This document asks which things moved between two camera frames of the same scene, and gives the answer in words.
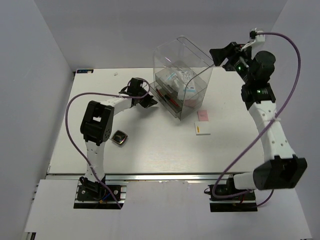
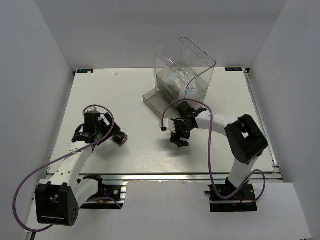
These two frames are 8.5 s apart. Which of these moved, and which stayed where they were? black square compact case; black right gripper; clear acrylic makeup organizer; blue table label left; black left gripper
Moved: black right gripper; black left gripper
Stayed: blue table label left; black square compact case; clear acrylic makeup organizer
